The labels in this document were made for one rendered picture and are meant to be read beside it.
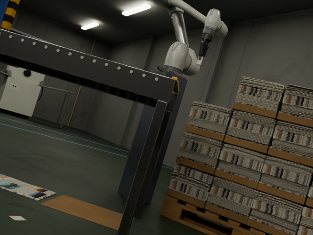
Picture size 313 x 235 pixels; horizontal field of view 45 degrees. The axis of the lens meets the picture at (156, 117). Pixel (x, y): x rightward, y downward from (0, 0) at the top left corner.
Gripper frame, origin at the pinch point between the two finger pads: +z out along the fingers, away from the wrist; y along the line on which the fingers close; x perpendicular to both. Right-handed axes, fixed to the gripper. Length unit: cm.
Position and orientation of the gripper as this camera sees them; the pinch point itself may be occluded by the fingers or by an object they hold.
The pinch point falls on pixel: (200, 60)
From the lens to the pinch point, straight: 292.0
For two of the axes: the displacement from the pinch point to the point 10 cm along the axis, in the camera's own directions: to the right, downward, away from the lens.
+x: -8.5, -2.4, 4.6
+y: 4.3, 1.8, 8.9
